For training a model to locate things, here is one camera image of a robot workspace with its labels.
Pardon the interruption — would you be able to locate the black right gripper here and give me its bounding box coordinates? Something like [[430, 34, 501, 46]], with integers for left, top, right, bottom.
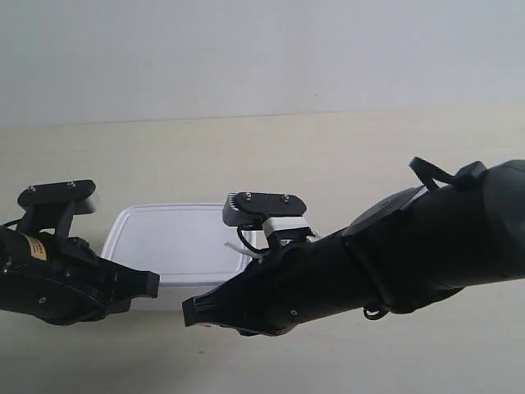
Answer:
[[182, 230, 386, 337]]

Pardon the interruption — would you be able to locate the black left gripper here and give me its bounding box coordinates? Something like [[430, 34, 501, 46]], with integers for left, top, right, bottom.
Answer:
[[1, 225, 160, 325]]

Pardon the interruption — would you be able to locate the white lidded plastic container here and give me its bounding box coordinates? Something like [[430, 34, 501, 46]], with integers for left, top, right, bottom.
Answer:
[[101, 204, 252, 287]]

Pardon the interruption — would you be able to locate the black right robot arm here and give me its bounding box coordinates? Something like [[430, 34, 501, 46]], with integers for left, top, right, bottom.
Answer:
[[182, 158, 524, 337]]

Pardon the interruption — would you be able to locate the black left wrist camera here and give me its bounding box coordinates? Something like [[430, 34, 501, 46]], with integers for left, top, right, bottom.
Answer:
[[16, 179, 99, 239]]

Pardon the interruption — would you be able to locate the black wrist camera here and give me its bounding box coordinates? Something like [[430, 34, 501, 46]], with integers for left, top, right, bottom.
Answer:
[[16, 179, 99, 239], [222, 191, 317, 254]]

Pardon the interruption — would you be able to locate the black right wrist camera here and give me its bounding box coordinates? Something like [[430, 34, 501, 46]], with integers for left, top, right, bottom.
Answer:
[[222, 191, 317, 254]]

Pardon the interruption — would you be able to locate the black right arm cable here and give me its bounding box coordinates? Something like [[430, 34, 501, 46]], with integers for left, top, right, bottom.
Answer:
[[409, 156, 489, 192]]

